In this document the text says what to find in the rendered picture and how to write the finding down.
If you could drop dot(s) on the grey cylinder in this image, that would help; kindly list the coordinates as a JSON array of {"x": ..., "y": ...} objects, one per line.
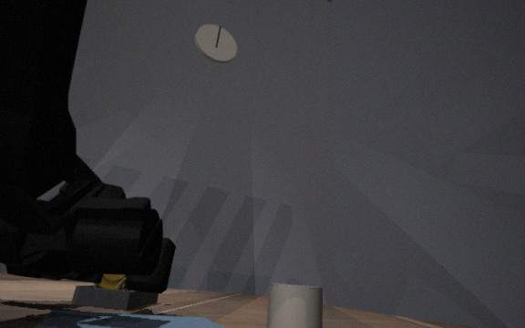
[{"x": 295, "y": 306}]

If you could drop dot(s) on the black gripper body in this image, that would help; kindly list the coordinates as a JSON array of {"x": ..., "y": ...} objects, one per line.
[{"x": 157, "y": 282}]

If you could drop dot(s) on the yellow round plate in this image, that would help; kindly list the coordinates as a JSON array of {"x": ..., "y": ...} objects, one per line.
[{"x": 111, "y": 281}]

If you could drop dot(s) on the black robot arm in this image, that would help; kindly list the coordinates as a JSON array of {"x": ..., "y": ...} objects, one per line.
[{"x": 89, "y": 226}]

